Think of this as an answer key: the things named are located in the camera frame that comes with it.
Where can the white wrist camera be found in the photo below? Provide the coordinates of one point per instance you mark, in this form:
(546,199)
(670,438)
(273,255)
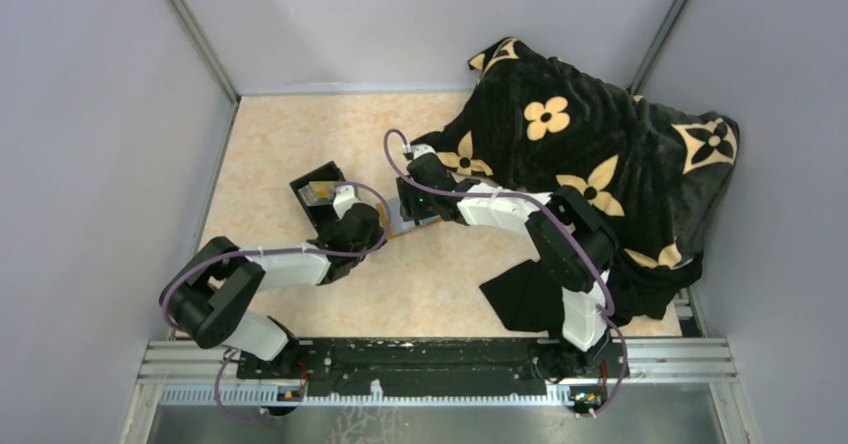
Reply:
(417,151)
(344,198)

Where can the aluminium front rail frame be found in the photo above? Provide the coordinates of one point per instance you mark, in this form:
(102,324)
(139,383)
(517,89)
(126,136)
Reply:
(180,373)

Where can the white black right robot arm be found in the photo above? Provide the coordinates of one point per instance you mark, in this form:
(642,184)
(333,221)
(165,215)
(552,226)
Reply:
(563,291)

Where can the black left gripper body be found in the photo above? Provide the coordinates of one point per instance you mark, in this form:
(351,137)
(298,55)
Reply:
(375,235)

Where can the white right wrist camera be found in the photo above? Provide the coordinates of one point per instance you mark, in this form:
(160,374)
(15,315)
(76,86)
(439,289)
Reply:
(417,151)

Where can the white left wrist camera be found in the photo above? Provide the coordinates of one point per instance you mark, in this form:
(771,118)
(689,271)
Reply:
(344,198)

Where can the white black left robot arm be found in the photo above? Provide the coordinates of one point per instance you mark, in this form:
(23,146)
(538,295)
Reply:
(209,298)

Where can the black cloth piece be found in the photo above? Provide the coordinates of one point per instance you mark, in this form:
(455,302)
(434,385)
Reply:
(526,299)

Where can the gold card in box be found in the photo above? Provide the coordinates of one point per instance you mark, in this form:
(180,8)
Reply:
(317,193)

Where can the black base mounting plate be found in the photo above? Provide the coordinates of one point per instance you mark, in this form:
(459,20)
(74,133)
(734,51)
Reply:
(434,368)

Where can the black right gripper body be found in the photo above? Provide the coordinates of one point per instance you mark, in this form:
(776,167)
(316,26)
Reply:
(415,202)

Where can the black floral blanket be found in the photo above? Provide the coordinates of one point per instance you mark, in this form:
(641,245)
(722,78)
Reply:
(654,173)

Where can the black plastic box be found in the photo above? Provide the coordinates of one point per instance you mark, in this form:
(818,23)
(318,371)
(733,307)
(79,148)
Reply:
(328,171)

